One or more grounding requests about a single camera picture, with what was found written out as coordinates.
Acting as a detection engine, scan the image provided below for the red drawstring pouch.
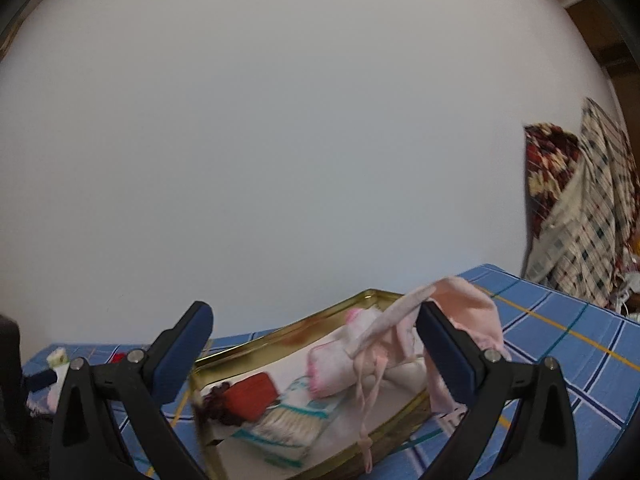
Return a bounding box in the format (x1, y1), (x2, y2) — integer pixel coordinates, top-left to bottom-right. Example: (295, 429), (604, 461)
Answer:
(220, 372), (279, 423)

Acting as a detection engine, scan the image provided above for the blue plaid bed sheet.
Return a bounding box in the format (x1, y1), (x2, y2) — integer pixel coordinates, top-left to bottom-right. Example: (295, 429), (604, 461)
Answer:
(22, 262), (640, 480)

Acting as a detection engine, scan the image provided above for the wooden wardrobe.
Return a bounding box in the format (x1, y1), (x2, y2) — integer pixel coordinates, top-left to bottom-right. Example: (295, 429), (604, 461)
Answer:
(565, 0), (640, 126)

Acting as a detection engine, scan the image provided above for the pink baby cap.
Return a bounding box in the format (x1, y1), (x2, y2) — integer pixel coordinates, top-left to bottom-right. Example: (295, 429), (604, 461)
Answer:
(349, 276), (507, 476)

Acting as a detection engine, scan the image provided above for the green tissue packet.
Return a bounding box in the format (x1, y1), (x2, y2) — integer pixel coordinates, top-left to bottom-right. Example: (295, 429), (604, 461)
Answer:
(227, 377), (332, 469)

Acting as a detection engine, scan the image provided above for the gold metal tin box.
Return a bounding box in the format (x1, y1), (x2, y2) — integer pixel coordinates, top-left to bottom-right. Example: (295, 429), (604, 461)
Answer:
(190, 289), (468, 480)

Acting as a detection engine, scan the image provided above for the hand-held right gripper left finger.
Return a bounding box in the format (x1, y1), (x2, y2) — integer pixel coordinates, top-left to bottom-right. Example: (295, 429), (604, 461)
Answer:
(49, 301), (214, 480)

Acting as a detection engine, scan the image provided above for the red floral pillow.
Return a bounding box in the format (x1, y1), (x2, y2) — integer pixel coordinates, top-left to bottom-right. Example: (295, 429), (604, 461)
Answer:
(523, 122), (584, 241)

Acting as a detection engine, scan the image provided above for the beige plaid cloth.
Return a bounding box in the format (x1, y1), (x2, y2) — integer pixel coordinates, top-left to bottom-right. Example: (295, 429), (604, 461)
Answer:
(524, 97), (640, 311)

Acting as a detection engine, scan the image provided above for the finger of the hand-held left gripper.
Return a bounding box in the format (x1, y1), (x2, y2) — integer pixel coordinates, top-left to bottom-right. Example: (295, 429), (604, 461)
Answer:
(22, 370), (59, 392)

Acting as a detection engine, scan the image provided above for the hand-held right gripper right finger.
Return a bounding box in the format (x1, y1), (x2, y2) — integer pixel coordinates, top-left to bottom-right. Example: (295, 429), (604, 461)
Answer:
(415, 301), (581, 480)

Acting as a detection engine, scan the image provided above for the white towel with pink stitching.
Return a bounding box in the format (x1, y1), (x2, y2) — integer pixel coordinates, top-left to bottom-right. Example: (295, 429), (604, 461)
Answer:
(306, 307), (427, 401)

